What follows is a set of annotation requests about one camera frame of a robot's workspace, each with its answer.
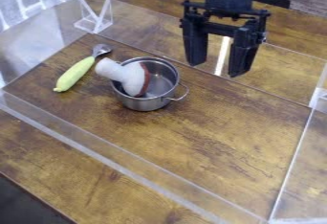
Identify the clear acrylic enclosure wall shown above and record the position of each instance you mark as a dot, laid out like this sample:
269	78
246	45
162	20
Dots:
234	155

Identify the white plush mushroom red cap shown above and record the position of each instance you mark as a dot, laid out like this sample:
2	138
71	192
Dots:
132	75

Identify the black bar on table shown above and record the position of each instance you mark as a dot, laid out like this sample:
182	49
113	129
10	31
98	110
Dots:
280	3

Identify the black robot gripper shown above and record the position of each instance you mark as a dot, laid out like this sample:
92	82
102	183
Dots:
230	18

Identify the clear acrylic triangular bracket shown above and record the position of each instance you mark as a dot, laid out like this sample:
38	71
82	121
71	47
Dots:
94	23

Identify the yellow-green handled metal spoon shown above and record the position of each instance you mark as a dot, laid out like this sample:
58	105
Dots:
80	69

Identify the small silver metal pot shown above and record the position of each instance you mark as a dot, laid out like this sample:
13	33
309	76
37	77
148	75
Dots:
165	80

